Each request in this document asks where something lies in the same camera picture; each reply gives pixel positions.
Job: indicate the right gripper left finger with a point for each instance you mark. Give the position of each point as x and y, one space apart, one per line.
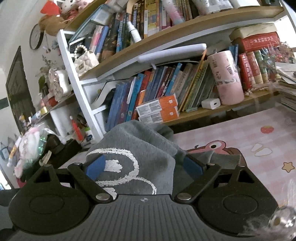
85 176

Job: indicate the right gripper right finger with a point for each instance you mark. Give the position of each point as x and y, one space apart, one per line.
202 174

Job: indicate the grey sweatshirt with white print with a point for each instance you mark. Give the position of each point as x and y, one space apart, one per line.
143 160

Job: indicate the red bottle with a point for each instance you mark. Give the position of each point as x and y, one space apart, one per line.
76 129

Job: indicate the lower orange white box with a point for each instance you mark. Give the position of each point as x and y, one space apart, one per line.
168 114

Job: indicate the orange white box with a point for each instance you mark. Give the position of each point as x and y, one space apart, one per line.
156 105
168 114

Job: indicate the white charger adapter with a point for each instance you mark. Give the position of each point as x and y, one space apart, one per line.
211 103

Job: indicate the pink cartoon desk mat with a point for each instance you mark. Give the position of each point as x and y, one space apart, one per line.
266 141

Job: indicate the upper orange white box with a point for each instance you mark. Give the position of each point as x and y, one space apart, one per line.
156 105

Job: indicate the floral wrapped white bundle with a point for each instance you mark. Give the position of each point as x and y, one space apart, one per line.
59 83

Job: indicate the dark framed door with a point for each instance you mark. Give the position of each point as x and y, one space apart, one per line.
18 92

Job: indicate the pink cylindrical container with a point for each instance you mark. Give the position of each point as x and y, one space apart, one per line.
226 77

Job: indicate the white quilted pearl handbag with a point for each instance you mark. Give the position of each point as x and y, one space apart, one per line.
84 60

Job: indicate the white wooden bookshelf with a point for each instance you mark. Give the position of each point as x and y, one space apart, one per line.
123 64

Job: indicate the white spray bottle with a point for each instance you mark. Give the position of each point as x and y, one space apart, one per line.
133 32

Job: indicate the red hardcover book lying flat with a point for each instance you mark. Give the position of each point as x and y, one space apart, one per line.
257 42

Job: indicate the brown plush toy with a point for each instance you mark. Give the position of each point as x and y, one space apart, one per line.
51 24

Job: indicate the round wall clock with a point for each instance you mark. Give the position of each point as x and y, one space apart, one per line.
36 37

